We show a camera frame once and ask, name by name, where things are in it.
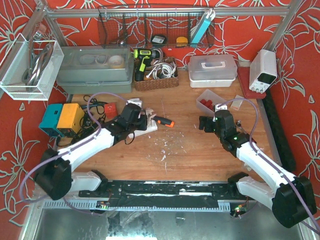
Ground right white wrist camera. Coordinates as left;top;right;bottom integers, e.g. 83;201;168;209
214;104;228;112

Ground teal box device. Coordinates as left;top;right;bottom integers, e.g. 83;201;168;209
38;103;63;137

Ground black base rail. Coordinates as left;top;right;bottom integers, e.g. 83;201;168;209
78;180;251;209

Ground white peg base plate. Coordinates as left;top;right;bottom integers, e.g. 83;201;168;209
128;107;158;139

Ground yellow tape measure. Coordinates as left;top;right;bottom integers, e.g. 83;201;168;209
176;36;189;48

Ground small red cube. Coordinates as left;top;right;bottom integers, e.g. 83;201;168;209
104;102;118;119

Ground white power adapter cube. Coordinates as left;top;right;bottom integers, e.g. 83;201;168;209
126;98;143;108

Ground small clear plastic bag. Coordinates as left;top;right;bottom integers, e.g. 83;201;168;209
230;95;244;111

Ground red mat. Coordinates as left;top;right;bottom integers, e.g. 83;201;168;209
237;66;266;100

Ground green black cordless drill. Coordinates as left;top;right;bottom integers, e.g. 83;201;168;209
133;48;160;82

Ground black cable chain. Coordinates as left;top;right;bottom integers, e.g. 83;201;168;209
264;88;297;173

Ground black wire hanging basket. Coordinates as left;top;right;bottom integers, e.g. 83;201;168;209
97;4;216;50

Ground clear tray of red springs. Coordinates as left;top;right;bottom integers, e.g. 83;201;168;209
195;89;226;117

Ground white coiled cable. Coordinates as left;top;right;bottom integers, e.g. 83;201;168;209
147;62;178;80

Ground grey translucent storage box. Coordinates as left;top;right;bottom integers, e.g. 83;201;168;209
56;46;134;95

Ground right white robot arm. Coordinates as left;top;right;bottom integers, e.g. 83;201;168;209
199;110;317;228

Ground orange black handled pliers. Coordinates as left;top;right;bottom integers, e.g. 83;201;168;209
153;116;175;128

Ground white power supply unit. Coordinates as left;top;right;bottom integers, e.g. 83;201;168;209
249;49;277;94

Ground white plastic case with handle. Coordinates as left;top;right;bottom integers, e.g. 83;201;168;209
188;54;238;88

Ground clear acrylic wall bin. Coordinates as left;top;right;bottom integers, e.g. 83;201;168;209
0;34;64;101

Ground brown woven basket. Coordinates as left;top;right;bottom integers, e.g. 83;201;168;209
132;69;179;91

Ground yellow box device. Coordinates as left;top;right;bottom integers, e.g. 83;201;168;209
57;103;85;138

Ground blue white power strip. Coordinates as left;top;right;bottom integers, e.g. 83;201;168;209
190;15;211;47

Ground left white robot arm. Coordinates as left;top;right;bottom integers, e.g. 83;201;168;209
34;103;148;200

